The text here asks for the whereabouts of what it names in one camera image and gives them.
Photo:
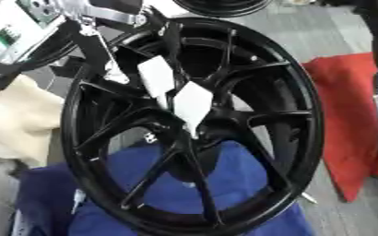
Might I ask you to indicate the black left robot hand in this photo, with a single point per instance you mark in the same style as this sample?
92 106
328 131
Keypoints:
98 46

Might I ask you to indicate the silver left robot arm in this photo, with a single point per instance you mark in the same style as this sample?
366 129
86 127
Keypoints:
15 21

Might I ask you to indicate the black round wheel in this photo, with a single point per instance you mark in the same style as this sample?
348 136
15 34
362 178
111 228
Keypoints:
224 7

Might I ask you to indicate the black spoked wheel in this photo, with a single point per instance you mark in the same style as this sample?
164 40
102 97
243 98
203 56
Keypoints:
283 129

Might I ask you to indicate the cream fluffy cloth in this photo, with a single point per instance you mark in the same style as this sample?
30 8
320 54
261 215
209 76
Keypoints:
20 120

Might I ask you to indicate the red cloth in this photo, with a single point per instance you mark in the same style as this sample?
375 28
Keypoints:
348 123

